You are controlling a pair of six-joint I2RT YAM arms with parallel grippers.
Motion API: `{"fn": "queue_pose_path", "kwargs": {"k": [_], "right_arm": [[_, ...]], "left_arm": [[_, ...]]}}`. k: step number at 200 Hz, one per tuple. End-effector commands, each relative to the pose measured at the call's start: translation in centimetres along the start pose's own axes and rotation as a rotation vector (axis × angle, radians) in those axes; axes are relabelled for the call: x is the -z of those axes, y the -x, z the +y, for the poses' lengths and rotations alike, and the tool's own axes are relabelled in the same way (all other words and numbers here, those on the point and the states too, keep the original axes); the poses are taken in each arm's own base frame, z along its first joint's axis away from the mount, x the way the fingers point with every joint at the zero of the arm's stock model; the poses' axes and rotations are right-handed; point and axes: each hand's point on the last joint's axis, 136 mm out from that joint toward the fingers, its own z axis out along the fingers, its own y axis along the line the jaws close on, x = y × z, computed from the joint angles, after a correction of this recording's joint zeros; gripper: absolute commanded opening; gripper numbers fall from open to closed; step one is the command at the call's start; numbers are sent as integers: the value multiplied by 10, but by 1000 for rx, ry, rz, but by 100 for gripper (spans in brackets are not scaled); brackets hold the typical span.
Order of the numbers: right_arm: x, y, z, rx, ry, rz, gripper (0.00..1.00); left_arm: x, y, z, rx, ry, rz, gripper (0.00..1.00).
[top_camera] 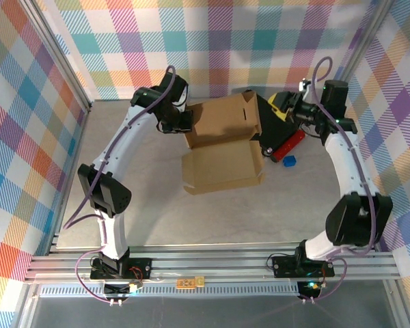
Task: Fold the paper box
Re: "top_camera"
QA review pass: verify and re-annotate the aluminium side rail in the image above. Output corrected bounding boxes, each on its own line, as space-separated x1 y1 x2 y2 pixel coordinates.
46 102 94 256

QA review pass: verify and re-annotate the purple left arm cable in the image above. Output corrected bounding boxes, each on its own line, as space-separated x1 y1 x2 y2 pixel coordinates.
63 64 178 305

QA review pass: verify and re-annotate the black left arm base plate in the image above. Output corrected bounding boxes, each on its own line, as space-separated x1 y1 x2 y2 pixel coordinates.
90 258 153 282

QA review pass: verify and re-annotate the black right controller box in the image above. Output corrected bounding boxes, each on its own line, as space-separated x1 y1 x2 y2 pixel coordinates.
299 279 322 298

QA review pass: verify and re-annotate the black case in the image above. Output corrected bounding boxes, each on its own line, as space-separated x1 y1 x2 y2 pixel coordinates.
249 90 307 161

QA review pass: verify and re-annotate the black left controller box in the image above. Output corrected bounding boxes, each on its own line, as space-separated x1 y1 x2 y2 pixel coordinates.
104 282 139 298

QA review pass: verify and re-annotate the aluminium frame strut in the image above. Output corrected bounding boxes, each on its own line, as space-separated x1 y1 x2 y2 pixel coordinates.
10 285 40 328
384 279 410 328

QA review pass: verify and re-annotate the black controller box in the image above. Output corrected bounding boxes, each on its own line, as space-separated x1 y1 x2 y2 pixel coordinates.
299 279 322 298
104 282 139 298

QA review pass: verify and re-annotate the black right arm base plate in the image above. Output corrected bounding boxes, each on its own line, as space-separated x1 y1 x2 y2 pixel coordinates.
271 254 336 278

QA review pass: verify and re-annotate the aluminium corner post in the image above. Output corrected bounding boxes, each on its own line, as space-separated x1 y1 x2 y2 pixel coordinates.
18 0 93 112
327 0 397 105

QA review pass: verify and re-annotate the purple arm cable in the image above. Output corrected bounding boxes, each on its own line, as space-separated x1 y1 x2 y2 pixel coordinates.
302 56 380 305
63 64 178 305

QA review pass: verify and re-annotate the red bar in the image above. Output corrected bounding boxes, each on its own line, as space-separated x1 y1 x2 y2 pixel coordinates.
272 131 307 162

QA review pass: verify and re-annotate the long aluminium frame rail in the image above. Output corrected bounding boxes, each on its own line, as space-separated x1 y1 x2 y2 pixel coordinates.
23 241 402 284

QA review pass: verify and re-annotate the brown cardboard paper box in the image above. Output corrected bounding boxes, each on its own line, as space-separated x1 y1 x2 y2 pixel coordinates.
180 92 266 195

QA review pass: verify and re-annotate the slotted grey cable duct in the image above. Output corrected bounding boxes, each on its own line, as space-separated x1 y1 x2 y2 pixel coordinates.
37 285 305 298

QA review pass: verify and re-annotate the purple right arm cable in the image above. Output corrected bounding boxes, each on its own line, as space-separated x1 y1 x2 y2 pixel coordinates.
302 56 380 305

